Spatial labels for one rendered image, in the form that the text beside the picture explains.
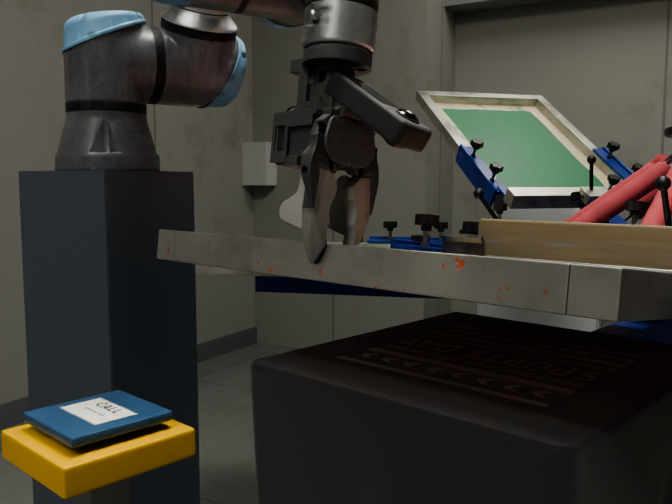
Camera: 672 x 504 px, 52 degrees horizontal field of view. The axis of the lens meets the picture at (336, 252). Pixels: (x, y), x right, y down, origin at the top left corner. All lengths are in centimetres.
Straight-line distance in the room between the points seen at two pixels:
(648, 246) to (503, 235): 24
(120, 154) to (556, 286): 68
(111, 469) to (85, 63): 62
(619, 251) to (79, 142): 82
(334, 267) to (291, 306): 433
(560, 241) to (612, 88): 356
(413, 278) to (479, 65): 435
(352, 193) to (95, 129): 47
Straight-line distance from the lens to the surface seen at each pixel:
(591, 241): 117
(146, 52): 108
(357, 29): 71
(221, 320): 488
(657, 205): 168
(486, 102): 304
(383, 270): 63
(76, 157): 105
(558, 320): 404
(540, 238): 120
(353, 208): 71
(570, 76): 476
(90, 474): 64
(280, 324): 507
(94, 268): 101
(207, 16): 110
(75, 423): 67
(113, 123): 105
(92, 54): 107
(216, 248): 81
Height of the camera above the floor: 118
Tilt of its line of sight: 6 degrees down
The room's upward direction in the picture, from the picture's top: straight up
